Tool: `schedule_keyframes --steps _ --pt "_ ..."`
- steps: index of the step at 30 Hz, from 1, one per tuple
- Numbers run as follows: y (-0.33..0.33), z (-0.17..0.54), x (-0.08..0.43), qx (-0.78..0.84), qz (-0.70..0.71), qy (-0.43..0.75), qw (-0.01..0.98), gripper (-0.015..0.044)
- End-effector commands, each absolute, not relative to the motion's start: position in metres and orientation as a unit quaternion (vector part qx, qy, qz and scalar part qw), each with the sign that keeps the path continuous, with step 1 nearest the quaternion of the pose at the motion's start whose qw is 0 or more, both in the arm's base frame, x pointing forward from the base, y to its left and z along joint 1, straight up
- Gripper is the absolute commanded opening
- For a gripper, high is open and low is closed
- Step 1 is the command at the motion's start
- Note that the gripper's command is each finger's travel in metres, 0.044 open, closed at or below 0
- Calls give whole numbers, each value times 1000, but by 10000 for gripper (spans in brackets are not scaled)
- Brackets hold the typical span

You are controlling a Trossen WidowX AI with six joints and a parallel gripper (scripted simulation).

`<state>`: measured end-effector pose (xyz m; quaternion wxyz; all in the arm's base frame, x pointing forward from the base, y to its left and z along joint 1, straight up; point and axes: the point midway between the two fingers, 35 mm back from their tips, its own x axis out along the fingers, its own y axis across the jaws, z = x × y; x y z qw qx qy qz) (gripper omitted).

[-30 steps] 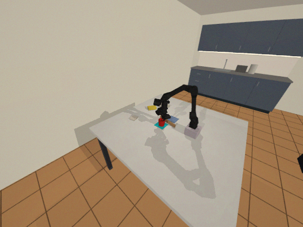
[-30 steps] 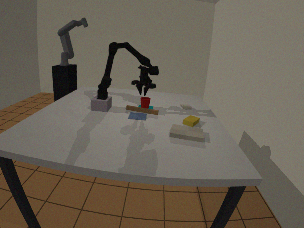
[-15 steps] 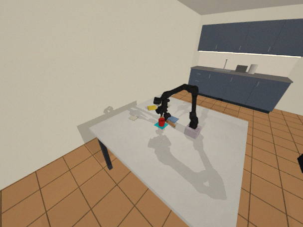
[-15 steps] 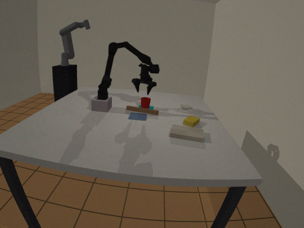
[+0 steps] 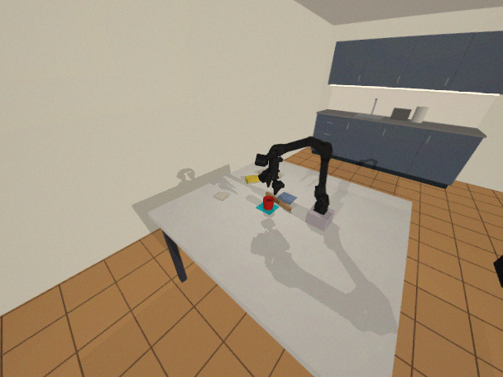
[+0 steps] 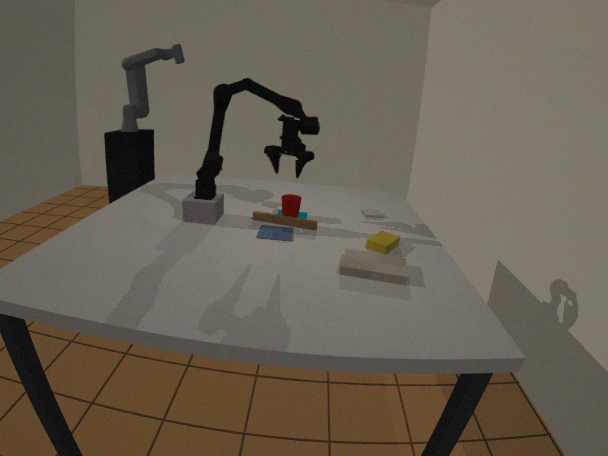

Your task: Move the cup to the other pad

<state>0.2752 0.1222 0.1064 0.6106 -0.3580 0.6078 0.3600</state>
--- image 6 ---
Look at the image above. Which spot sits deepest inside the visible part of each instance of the yellow rectangular block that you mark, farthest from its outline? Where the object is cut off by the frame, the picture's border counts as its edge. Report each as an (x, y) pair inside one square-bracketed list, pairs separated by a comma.
[(382, 242)]

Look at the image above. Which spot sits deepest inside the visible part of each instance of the brown wooden bar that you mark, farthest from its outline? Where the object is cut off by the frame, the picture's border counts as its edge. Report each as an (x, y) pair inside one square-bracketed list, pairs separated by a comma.
[(285, 220)]

